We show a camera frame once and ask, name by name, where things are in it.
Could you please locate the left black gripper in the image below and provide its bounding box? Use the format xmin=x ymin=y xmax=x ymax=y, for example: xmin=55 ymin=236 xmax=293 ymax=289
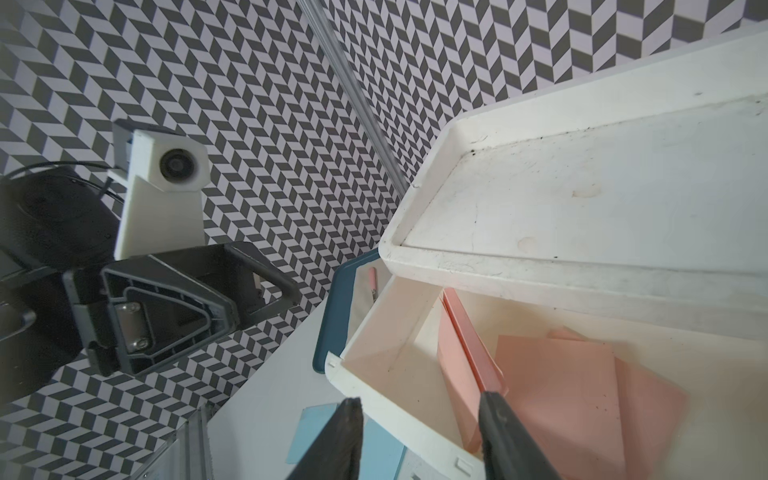
xmin=62 ymin=242 xmax=300 ymax=377

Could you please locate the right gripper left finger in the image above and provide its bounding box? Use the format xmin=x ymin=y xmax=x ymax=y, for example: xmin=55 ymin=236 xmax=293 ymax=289
xmin=287 ymin=398 xmax=364 ymax=480

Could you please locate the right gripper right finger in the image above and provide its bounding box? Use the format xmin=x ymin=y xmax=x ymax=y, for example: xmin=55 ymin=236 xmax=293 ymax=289
xmin=478 ymin=391 xmax=560 ymax=480

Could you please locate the pink sticky note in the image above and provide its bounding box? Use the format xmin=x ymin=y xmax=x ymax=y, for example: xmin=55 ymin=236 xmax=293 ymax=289
xmin=495 ymin=335 xmax=626 ymax=479
xmin=547 ymin=330 xmax=687 ymax=479
xmin=437 ymin=288 xmax=508 ymax=453

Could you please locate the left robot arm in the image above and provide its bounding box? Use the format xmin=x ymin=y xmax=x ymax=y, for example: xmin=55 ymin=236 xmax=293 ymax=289
xmin=1 ymin=167 xmax=301 ymax=403

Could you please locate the blue sticky note upper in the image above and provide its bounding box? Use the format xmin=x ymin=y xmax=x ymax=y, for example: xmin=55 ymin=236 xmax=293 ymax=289
xmin=286 ymin=398 xmax=405 ymax=480

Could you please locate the white three-drawer plastic cabinet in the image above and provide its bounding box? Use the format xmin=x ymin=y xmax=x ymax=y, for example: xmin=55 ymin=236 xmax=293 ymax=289
xmin=379 ymin=23 xmax=768 ymax=337

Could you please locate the dark blue tray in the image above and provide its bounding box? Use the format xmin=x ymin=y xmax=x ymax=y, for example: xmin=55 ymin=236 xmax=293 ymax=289
xmin=312 ymin=249 xmax=380 ymax=374

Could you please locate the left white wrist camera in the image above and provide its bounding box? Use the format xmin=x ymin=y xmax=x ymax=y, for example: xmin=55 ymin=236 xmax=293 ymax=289
xmin=108 ymin=119 xmax=211 ymax=260

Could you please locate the aluminium front rail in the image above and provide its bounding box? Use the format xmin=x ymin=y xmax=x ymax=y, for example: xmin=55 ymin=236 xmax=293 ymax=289
xmin=131 ymin=404 xmax=214 ymax=480

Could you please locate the pink-handled spoon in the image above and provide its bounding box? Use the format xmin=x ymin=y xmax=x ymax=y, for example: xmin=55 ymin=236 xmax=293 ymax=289
xmin=368 ymin=267 xmax=378 ymax=302

